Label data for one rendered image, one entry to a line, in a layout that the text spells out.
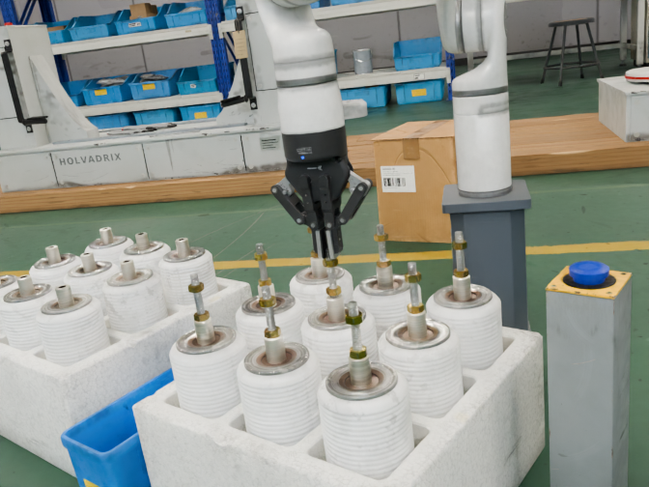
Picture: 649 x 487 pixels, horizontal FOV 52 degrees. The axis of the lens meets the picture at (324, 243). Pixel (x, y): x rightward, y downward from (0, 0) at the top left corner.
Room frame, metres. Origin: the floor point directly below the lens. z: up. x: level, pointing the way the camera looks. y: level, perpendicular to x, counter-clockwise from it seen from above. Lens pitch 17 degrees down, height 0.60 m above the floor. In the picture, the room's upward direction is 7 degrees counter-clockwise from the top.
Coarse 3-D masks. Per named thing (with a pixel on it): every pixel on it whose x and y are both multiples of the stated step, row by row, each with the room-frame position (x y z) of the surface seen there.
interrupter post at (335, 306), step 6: (330, 300) 0.77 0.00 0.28; (336, 300) 0.77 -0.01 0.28; (342, 300) 0.77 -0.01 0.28; (330, 306) 0.77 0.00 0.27; (336, 306) 0.77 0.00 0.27; (342, 306) 0.77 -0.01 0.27; (330, 312) 0.77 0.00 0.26; (336, 312) 0.77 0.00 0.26; (342, 312) 0.77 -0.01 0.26; (330, 318) 0.77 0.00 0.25; (336, 318) 0.77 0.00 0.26; (342, 318) 0.77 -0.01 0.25
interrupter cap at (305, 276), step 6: (306, 270) 0.97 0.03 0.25; (336, 270) 0.95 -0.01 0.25; (342, 270) 0.94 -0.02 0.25; (300, 276) 0.94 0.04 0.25; (306, 276) 0.94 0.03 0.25; (312, 276) 0.94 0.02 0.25; (336, 276) 0.92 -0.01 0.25; (342, 276) 0.93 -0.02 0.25; (300, 282) 0.92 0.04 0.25; (306, 282) 0.91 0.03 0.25; (312, 282) 0.91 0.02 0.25; (318, 282) 0.91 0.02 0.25; (324, 282) 0.91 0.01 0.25
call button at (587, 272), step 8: (576, 264) 0.66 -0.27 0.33; (584, 264) 0.66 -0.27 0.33; (592, 264) 0.66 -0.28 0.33; (600, 264) 0.65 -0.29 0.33; (576, 272) 0.64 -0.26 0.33; (584, 272) 0.64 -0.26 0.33; (592, 272) 0.63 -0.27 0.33; (600, 272) 0.63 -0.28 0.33; (608, 272) 0.64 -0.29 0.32; (576, 280) 0.65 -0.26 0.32; (584, 280) 0.64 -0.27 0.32; (592, 280) 0.64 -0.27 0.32; (600, 280) 0.64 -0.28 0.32
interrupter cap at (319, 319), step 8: (344, 304) 0.81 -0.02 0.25; (312, 312) 0.80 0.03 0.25; (320, 312) 0.80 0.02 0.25; (312, 320) 0.78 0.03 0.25; (320, 320) 0.77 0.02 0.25; (328, 320) 0.78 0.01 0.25; (344, 320) 0.77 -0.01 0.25; (320, 328) 0.75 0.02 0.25; (328, 328) 0.74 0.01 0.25; (336, 328) 0.74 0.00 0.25; (344, 328) 0.74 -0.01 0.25
